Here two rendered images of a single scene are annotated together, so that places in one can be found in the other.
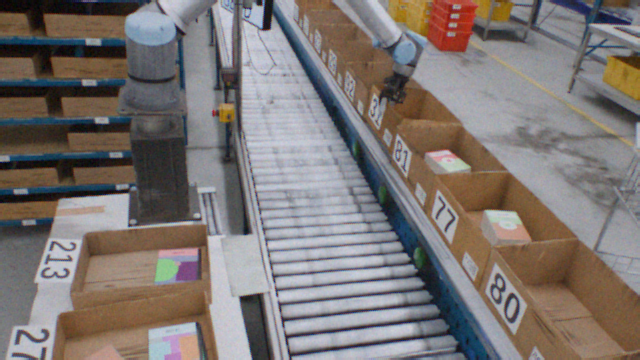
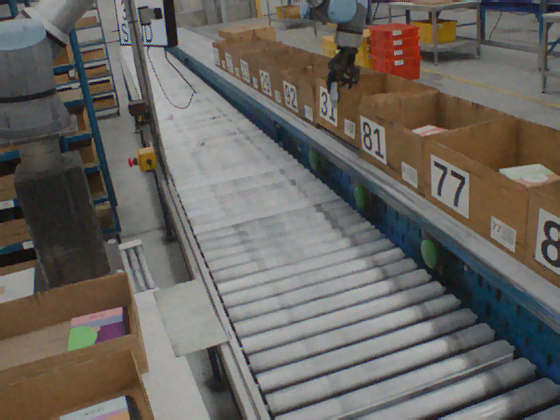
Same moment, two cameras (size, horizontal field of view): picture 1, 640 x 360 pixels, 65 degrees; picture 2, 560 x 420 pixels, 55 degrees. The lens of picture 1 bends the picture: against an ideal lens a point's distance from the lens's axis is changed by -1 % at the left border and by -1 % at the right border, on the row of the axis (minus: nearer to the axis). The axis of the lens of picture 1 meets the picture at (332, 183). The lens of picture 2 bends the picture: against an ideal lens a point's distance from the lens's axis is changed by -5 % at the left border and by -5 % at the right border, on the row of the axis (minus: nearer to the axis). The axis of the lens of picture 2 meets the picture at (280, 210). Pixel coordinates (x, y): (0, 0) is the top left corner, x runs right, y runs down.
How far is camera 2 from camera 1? 0.44 m
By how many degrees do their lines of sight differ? 8
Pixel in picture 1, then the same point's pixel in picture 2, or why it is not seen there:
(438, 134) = (412, 109)
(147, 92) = (22, 113)
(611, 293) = not seen: outside the picture
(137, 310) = (40, 392)
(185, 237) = (103, 296)
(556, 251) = not seen: outside the picture
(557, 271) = not seen: outside the picture
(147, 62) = (14, 74)
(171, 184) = (77, 235)
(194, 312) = (124, 384)
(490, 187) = (497, 143)
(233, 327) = (182, 395)
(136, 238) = (39, 308)
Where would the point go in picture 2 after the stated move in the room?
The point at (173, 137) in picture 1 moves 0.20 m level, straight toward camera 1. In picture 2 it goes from (66, 169) to (67, 193)
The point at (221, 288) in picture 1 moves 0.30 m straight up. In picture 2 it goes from (160, 350) to (126, 227)
